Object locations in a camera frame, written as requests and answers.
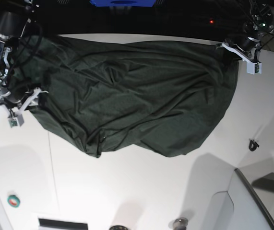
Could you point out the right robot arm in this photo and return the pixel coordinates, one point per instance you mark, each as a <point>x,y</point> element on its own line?
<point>20,37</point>

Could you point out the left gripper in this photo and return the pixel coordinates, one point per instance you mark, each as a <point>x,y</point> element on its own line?
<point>244,43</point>

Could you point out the dark green t-shirt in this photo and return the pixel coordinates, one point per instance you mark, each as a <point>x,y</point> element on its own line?
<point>164,96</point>

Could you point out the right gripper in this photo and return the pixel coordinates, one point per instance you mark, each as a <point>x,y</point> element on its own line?
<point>12,98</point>

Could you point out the black round dial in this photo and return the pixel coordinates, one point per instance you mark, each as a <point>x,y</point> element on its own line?
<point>118,227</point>

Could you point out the round metal knob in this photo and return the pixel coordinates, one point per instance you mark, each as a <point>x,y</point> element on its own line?
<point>180,224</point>

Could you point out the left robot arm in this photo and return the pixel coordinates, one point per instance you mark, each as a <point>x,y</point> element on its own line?
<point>257,30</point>

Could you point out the blue box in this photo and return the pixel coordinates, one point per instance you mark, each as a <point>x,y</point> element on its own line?
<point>114,3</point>

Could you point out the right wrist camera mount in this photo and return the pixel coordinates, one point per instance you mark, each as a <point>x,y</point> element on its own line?
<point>15,118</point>

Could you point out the small black clip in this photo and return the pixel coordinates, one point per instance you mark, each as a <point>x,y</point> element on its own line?
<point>253,145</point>

